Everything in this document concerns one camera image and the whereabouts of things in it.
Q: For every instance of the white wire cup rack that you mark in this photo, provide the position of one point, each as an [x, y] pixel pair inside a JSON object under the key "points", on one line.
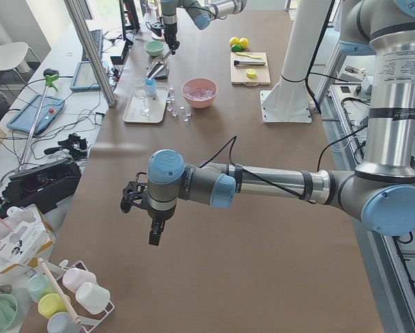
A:
{"points": [[89, 321]]}

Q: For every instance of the mint green cup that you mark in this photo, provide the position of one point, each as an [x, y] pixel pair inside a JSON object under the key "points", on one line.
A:
{"points": [[39, 286]]}

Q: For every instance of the steel muddler black tip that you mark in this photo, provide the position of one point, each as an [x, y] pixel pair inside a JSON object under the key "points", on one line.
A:
{"points": [[243, 63]]}

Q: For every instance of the upper yellow lemon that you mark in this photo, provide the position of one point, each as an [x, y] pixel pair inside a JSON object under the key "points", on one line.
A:
{"points": [[233, 41]]}

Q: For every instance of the black keyboard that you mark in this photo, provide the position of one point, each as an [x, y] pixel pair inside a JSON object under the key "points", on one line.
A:
{"points": [[97, 39]]}

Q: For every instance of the black electronics box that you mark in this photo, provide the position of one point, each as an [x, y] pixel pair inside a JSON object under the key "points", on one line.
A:
{"points": [[44, 185]]}

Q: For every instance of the bamboo cutting board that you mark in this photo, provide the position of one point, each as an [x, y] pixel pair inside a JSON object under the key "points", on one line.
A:
{"points": [[238, 74]]}

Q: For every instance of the yellow cup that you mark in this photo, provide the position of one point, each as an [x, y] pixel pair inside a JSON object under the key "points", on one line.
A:
{"points": [[49, 305]]}

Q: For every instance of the yellow plastic knife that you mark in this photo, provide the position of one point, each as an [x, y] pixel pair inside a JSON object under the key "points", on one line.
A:
{"points": [[247, 55]]}

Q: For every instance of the wooden stick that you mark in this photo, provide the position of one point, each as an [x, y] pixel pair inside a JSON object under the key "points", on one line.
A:
{"points": [[74, 316]]}

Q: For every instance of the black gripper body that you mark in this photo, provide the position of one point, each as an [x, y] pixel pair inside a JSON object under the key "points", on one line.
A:
{"points": [[157, 216], [169, 30]]}

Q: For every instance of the light blue plastic cup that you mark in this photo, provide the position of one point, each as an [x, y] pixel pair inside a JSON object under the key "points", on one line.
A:
{"points": [[150, 86]]}

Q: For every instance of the green ceramic bowl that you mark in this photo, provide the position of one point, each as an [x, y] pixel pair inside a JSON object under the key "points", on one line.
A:
{"points": [[154, 48]]}

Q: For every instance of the pink cup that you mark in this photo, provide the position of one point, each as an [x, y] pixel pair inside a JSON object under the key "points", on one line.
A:
{"points": [[75, 277]]}

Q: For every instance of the stainless steel ice scoop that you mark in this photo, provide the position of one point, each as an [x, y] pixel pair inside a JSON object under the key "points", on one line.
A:
{"points": [[158, 65]]}

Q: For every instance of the clear wine glass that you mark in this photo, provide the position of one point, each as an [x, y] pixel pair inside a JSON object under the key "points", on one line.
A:
{"points": [[141, 93]]}

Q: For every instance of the half lemon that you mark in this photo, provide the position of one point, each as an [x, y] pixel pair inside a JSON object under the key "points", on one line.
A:
{"points": [[251, 73]]}

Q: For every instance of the folded grey cloth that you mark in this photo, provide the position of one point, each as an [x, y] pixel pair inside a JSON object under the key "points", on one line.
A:
{"points": [[162, 74]]}

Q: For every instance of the white cup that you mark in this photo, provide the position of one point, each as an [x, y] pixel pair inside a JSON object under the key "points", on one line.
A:
{"points": [[92, 297]]}

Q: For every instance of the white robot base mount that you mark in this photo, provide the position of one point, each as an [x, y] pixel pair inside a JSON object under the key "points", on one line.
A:
{"points": [[288, 101]]}

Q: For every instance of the cream rabbit serving tray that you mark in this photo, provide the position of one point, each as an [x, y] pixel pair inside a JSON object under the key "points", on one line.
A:
{"points": [[156, 104]]}

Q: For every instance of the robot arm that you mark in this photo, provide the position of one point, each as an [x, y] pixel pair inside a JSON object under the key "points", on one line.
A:
{"points": [[380, 192], [200, 15]]}

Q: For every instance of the aluminium frame post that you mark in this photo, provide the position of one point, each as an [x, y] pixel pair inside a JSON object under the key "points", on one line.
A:
{"points": [[77, 17]]}

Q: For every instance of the pink bowl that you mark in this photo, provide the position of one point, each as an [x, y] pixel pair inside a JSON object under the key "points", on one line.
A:
{"points": [[202, 82]]}

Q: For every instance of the pile of clear ice cubes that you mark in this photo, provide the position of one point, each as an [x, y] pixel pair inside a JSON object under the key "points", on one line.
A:
{"points": [[197, 93]]}

